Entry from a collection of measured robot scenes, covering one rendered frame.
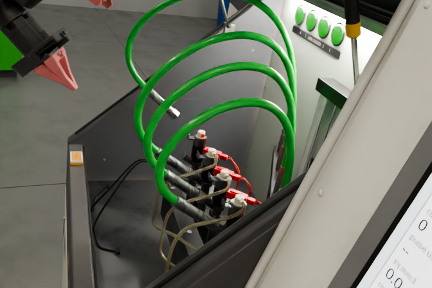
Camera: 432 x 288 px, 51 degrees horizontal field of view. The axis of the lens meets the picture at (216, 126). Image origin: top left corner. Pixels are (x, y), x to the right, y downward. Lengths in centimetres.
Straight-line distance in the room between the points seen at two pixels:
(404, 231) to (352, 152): 12
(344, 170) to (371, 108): 8
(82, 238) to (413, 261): 65
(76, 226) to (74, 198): 10
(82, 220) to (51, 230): 150
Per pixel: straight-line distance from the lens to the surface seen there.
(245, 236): 66
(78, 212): 101
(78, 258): 91
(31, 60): 84
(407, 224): 49
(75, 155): 119
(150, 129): 73
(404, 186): 50
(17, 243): 242
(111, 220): 119
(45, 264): 230
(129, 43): 99
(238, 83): 129
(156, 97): 101
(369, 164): 55
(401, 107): 54
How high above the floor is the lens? 156
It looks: 24 degrees down
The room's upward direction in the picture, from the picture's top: 11 degrees clockwise
